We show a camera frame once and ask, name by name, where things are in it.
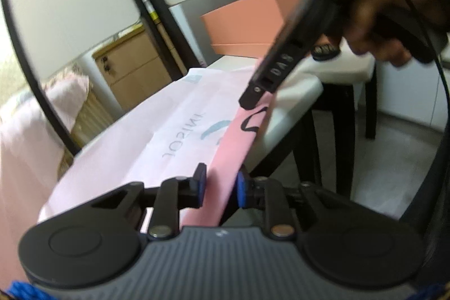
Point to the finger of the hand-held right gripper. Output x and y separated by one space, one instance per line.
277 68

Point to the bed with pink sheet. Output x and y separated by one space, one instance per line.
21 163

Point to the white stool black legs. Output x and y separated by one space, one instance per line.
348 69

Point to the pink white shopping bag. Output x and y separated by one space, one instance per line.
168 131

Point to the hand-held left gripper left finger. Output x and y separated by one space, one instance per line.
200 185

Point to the orange cardboard box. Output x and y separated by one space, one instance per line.
246 19

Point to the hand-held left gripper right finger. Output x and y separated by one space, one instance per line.
242 189

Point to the wooden drawer cabinet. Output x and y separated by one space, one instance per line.
137 68

